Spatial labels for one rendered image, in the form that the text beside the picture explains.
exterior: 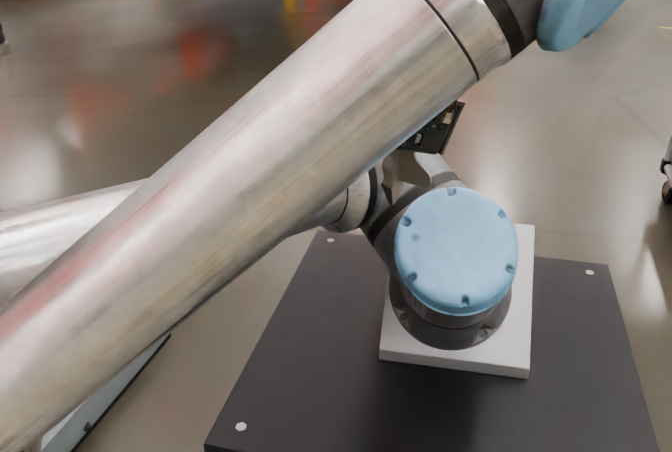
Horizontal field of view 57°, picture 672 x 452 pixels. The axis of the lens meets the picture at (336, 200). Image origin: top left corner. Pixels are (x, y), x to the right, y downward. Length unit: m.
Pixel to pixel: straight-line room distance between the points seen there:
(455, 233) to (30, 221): 0.46
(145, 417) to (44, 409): 0.95
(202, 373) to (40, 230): 0.91
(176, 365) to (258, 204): 1.15
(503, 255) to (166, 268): 0.47
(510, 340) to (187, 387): 0.73
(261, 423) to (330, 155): 0.62
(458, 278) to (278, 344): 0.40
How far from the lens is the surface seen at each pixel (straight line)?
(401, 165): 0.63
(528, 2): 0.36
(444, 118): 0.55
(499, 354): 1.00
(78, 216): 0.62
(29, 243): 0.60
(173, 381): 1.46
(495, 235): 0.76
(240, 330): 1.56
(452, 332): 0.93
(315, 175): 0.35
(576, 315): 1.18
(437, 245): 0.75
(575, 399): 1.01
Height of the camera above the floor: 0.97
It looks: 27 degrees down
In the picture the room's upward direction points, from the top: straight up
